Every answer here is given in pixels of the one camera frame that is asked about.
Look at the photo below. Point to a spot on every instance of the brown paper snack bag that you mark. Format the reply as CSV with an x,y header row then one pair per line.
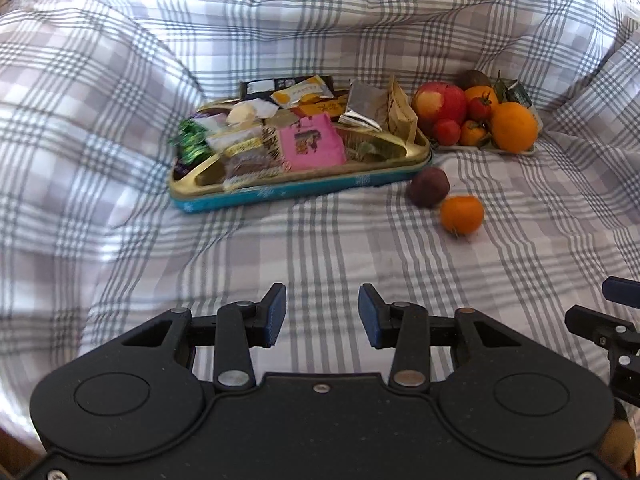
x,y
401,110

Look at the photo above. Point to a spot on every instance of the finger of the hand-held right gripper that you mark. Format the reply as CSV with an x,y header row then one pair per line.
x,y
620,290
600,327

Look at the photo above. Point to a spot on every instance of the white foam tray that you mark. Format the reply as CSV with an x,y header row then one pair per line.
x,y
465,149

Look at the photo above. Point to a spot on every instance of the brown kiwi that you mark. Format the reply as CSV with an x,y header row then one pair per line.
x,y
474,79

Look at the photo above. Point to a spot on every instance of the yellow snack packet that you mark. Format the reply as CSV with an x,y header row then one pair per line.
x,y
300,92

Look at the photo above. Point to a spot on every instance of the purple passion fruit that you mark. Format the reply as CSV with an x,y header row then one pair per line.
x,y
427,187

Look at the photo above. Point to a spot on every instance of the grey plaid blanket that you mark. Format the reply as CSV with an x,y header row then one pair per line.
x,y
325,240

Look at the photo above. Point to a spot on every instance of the small tangerine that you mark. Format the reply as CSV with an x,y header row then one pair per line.
x,y
461,215
472,133
477,92

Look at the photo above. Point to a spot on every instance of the silver foil packet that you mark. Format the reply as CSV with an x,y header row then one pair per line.
x,y
364,105

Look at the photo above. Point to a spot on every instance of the large orange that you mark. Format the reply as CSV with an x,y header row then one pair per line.
x,y
514,127

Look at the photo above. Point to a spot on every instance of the green wrapped candies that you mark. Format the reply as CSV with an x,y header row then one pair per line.
x,y
189,140

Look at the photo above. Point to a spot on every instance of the green drink can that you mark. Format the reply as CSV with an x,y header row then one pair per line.
x,y
522,94

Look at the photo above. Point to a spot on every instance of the red apple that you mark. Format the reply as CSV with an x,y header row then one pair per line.
x,y
439,102

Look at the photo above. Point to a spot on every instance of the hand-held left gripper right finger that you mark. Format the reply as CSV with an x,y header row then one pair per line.
x,y
372,317

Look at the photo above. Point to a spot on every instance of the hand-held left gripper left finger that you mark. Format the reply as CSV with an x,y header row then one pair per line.
x,y
275,315

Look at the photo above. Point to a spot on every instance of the pink snack packet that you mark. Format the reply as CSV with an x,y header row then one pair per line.
x,y
311,142

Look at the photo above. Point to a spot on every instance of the white wrapped candy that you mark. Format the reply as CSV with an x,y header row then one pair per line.
x,y
247,112

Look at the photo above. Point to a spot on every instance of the person's right hand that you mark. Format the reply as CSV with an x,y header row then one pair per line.
x,y
617,442

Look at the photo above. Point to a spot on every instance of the teal snack tin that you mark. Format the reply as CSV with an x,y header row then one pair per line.
x,y
300,187

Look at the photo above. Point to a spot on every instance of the small red tomato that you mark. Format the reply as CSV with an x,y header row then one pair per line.
x,y
446,131

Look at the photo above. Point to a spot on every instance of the black snack packet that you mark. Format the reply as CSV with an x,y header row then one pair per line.
x,y
257,87

